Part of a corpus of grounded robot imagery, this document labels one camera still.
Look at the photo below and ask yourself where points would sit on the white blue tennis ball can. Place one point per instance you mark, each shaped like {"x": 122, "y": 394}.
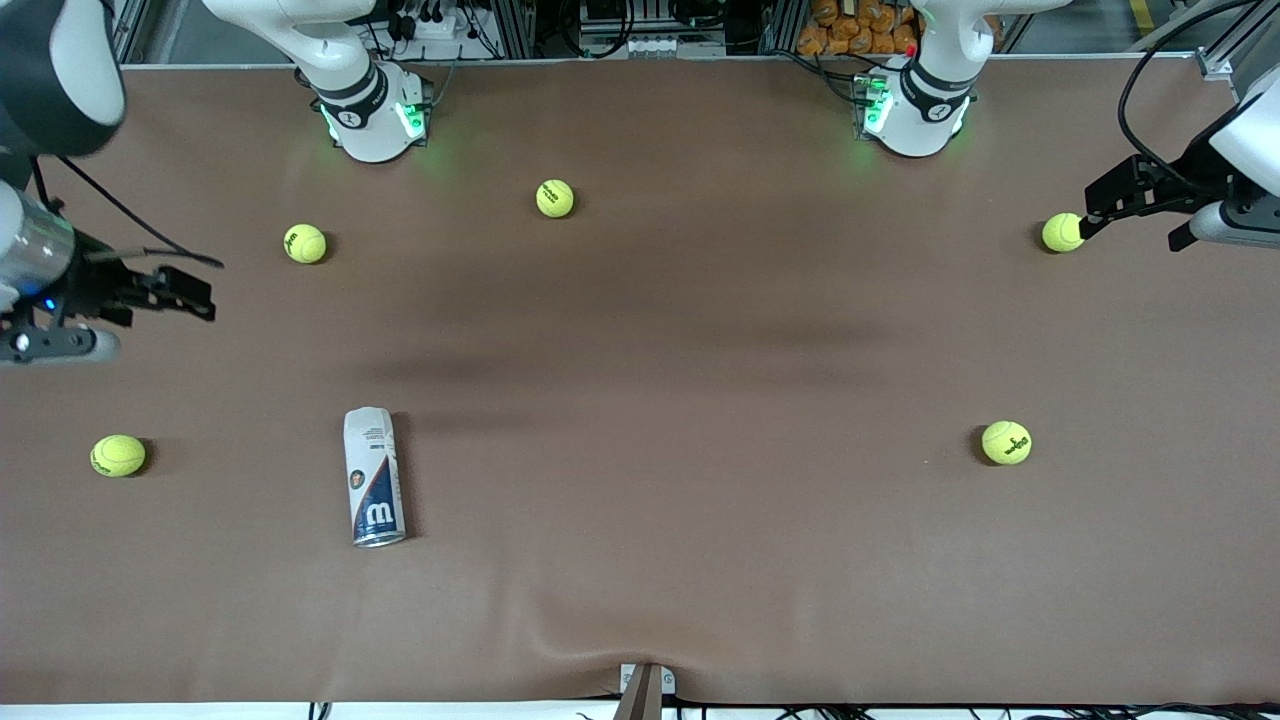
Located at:
{"x": 375, "y": 480}

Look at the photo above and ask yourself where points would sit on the yellow tennis ball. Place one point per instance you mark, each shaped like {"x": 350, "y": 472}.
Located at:
{"x": 118, "y": 455}
{"x": 1006, "y": 442}
{"x": 1060, "y": 232}

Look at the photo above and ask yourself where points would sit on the metal table clamp bracket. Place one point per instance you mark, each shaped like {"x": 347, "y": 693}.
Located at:
{"x": 645, "y": 690}

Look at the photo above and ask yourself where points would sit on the white power strip black plugs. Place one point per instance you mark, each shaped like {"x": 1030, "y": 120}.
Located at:
{"x": 430, "y": 25}

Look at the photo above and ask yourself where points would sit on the brown table mat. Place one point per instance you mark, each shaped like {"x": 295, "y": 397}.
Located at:
{"x": 700, "y": 500}

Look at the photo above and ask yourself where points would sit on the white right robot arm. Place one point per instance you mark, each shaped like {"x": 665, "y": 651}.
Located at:
{"x": 365, "y": 110}

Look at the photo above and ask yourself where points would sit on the orange fruit pile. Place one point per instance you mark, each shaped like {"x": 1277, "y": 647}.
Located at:
{"x": 860, "y": 30}

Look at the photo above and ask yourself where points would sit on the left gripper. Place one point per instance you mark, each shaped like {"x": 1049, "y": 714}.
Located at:
{"x": 1189, "y": 172}

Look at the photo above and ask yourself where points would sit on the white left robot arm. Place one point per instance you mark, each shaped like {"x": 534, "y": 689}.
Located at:
{"x": 920, "y": 110}

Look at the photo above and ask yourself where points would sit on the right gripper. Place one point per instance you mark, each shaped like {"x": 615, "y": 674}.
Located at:
{"x": 96, "y": 284}

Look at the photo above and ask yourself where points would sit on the yellow tennis ball Head print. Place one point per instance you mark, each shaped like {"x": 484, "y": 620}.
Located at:
{"x": 555, "y": 198}

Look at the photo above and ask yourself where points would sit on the aluminium frame post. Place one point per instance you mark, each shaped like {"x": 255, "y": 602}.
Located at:
{"x": 1225, "y": 50}
{"x": 130, "y": 30}

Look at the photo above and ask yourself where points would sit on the yellow tennis ball Wilson print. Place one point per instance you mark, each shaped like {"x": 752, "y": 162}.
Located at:
{"x": 305, "y": 243}

